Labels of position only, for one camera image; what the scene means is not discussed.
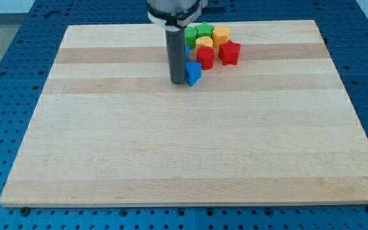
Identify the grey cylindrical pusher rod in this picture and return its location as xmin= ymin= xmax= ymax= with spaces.
xmin=165 ymin=29 xmax=186 ymax=84

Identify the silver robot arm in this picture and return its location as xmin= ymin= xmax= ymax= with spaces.
xmin=146 ymin=0 xmax=208 ymax=84

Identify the blue block behind rod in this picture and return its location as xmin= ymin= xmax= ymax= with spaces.
xmin=185 ymin=45 xmax=190 ymax=63

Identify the green cylinder block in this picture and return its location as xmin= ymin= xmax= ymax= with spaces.
xmin=185 ymin=26 xmax=197 ymax=49

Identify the yellow heart block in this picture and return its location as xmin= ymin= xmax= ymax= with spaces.
xmin=195 ymin=36 xmax=213 ymax=51

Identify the green star block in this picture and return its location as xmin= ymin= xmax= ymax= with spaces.
xmin=194 ymin=22 xmax=215 ymax=38

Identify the red cylinder block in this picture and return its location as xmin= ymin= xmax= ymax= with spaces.
xmin=197 ymin=46 xmax=215 ymax=70

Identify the blue triangle block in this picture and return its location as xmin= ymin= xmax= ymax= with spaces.
xmin=185 ymin=62 xmax=201 ymax=87

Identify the yellow hexagon block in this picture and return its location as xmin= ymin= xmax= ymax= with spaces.
xmin=212 ymin=26 xmax=231 ymax=48

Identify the red star block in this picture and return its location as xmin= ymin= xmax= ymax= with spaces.
xmin=218 ymin=40 xmax=242 ymax=66

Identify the light wooden board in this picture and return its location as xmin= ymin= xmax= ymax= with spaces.
xmin=0 ymin=20 xmax=368 ymax=208

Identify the blue perforated metal table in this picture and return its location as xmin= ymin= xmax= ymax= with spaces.
xmin=0 ymin=0 xmax=368 ymax=229

